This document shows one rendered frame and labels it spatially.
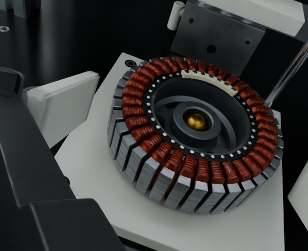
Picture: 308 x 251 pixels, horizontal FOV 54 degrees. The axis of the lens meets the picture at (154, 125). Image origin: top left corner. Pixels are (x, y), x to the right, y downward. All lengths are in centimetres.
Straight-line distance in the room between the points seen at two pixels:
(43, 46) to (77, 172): 14
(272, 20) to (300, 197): 10
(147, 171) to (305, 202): 9
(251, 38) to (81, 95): 19
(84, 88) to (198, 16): 16
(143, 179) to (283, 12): 12
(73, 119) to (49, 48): 14
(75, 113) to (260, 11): 11
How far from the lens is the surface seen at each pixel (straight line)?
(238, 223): 20
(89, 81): 16
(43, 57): 28
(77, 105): 16
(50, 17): 33
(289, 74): 26
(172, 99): 22
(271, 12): 18
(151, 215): 18
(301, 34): 45
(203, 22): 29
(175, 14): 31
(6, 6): 33
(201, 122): 20
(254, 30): 30
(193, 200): 17
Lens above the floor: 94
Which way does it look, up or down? 47 degrees down
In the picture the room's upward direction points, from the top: 21 degrees clockwise
